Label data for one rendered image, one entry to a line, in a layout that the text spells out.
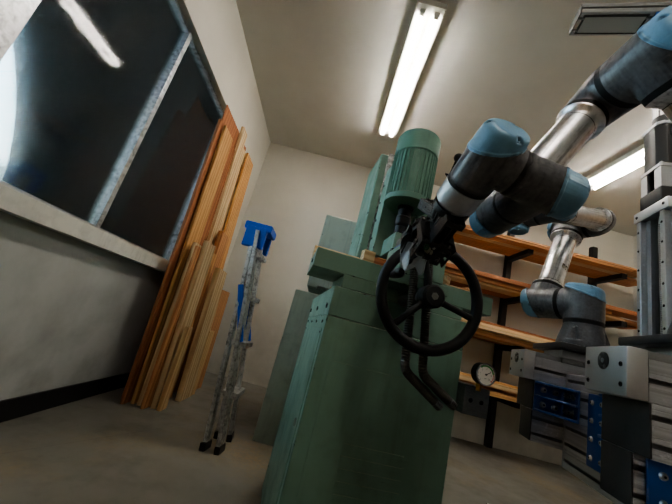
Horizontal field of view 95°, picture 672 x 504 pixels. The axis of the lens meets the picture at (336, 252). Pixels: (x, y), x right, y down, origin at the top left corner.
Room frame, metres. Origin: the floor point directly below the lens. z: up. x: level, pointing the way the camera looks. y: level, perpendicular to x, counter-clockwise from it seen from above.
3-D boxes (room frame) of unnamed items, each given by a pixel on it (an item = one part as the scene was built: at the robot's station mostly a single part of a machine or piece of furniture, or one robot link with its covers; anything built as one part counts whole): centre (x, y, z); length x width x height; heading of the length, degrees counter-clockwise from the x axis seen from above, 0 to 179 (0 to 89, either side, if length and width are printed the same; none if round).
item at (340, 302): (1.23, -0.21, 0.76); 0.57 x 0.45 x 0.09; 7
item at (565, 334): (1.04, -0.90, 0.87); 0.15 x 0.15 x 0.10
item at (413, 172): (1.11, -0.22, 1.35); 0.18 x 0.18 x 0.31
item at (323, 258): (1.00, -0.23, 0.87); 0.61 x 0.30 x 0.06; 97
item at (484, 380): (0.93, -0.50, 0.65); 0.06 x 0.04 x 0.08; 97
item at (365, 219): (1.40, -0.18, 1.16); 0.22 x 0.22 x 0.72; 7
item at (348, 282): (1.05, -0.23, 0.82); 0.40 x 0.21 x 0.04; 97
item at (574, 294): (1.05, -0.90, 0.98); 0.13 x 0.12 x 0.14; 25
